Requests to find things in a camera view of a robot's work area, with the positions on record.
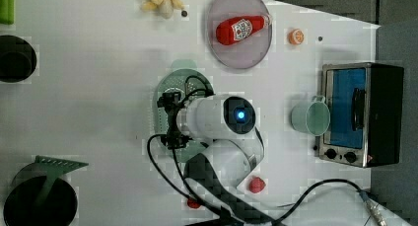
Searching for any black pot lower left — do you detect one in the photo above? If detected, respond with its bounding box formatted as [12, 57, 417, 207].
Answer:
[3, 164, 78, 226]

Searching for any green plastic cup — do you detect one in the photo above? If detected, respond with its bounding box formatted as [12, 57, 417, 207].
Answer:
[291, 96, 330, 136]

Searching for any green plastic strainer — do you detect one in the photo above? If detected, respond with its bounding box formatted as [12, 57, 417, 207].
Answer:
[152, 58, 215, 164]

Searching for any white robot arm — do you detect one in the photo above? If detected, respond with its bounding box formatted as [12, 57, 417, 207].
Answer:
[157, 92, 279, 224]

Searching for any small red toy fruit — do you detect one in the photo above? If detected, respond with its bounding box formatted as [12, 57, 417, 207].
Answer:
[186, 198, 200, 209]

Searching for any green cylinder object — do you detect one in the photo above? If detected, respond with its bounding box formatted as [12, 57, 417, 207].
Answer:
[0, 0, 15, 25]

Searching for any purple round plate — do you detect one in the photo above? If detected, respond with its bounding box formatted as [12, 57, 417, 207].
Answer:
[206, 0, 273, 69]

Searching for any red strawberry toy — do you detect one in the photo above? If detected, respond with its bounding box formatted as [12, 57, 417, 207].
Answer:
[248, 177, 266, 193]

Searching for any yellow plush toy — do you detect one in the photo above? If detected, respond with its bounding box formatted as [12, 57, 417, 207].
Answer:
[141, 0, 188, 20]

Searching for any red ketchup bottle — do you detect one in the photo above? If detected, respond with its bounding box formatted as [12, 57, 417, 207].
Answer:
[215, 15, 271, 45]

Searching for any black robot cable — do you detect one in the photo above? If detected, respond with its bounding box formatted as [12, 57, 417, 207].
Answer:
[146, 75, 388, 226]

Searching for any black pot upper left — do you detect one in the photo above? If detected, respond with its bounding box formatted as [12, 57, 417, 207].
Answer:
[0, 35, 37, 83]

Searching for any black pot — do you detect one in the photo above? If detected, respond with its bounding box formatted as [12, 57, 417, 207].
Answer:
[3, 164, 78, 226]
[0, 35, 37, 83]

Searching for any green spatula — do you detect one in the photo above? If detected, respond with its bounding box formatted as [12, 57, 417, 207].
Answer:
[34, 155, 88, 207]

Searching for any orange slice toy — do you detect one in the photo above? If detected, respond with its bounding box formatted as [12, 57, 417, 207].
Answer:
[288, 29, 305, 45]

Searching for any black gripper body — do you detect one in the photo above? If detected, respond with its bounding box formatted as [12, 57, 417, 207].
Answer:
[157, 92, 190, 150]

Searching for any toaster oven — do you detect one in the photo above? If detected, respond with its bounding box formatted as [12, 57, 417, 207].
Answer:
[318, 62, 404, 168]

